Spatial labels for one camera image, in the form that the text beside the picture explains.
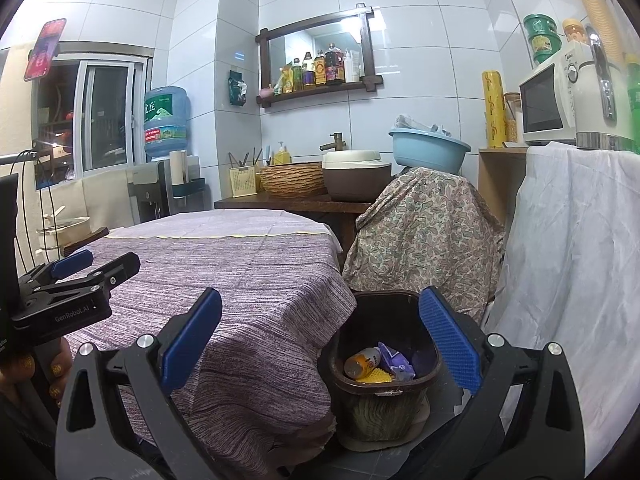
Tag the blue water jug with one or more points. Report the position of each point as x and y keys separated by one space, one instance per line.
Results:
x=167 y=122

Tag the green plastic tub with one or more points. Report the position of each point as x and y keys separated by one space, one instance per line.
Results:
x=544 y=44
x=540 y=24
x=545 y=59

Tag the pale crumpled cloth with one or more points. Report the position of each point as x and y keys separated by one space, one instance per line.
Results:
x=417 y=124

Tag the green label bottle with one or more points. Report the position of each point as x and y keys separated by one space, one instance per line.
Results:
x=297 y=77

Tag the light blue plastic basin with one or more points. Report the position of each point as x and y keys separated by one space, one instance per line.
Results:
x=430 y=152

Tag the woven wicker basket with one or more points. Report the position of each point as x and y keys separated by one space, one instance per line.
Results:
x=292 y=180

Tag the dark brown waste bin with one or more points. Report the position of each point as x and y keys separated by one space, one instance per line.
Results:
x=385 y=410

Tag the grey water dispenser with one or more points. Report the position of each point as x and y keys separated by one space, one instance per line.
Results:
x=150 y=190

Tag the yellow seasoning packet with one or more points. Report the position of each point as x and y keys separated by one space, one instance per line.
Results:
x=284 y=80

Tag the bundle of chopsticks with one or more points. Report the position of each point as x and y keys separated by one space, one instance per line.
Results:
x=245 y=158

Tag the yellow patterned roll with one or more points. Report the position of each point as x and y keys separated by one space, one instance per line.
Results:
x=494 y=110

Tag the white cover cloth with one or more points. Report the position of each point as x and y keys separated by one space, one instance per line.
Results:
x=575 y=260

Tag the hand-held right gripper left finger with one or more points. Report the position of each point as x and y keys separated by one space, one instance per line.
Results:
x=192 y=340

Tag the beige utensil holder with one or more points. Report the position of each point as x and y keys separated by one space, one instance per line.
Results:
x=243 y=182

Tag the orange label sauce bottle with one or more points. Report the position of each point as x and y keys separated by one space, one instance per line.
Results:
x=320 y=71

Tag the person's left hand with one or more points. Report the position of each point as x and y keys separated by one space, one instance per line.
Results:
x=52 y=370

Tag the light wooden cabinet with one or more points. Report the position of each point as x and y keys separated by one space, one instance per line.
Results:
x=500 y=185

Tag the dark green dispenser tray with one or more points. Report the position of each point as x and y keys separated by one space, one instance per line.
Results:
x=192 y=186

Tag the yellow soap pump bottle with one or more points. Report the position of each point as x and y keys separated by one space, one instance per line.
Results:
x=282 y=156

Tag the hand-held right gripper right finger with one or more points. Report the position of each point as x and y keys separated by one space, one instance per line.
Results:
x=450 y=340

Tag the person's left forearm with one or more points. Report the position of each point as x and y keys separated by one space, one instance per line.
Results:
x=20 y=440

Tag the brass faucet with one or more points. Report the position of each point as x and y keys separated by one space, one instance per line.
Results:
x=337 y=144

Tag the smartphone with red screen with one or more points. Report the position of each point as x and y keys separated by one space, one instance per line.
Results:
x=45 y=50

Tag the brown pot cream lid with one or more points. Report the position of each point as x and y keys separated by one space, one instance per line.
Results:
x=355 y=180

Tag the wooden framed mirror shelf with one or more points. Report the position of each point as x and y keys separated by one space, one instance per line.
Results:
x=320 y=91

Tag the glass jar of grains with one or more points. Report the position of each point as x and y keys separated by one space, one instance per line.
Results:
x=513 y=120

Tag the dark wooden table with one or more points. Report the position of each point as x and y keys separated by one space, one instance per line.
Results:
x=85 y=242

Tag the paisley patterned cover cloth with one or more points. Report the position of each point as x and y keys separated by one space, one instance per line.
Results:
x=430 y=230

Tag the white microwave oven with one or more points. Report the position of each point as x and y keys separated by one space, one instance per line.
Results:
x=545 y=105

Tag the dark soy sauce bottle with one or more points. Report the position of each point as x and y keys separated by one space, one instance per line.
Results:
x=335 y=67

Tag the sliding aluminium window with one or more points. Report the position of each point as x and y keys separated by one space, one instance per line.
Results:
x=105 y=115

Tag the white tube bottle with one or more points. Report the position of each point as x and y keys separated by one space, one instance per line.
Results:
x=352 y=67

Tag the yellow orange drink bottle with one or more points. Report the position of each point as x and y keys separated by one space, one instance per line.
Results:
x=361 y=362

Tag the white ladle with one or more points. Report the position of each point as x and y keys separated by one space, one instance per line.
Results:
x=54 y=212

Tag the purple plastic packet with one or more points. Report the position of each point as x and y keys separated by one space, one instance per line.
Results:
x=397 y=360

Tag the cream cup dispenser tube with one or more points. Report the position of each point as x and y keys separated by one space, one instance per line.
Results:
x=178 y=166

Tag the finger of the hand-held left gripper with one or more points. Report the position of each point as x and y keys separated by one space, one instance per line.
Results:
x=120 y=266
x=75 y=262

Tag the amber jar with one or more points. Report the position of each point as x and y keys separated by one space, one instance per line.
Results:
x=575 y=32

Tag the green wall pouch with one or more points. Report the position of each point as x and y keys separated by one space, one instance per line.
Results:
x=237 y=89

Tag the white cooking pot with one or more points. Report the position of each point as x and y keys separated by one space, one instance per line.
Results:
x=65 y=232

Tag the small pink pot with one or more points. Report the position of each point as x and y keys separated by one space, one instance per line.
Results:
x=266 y=95

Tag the table with purple striped cloth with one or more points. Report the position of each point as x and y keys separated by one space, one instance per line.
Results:
x=240 y=300

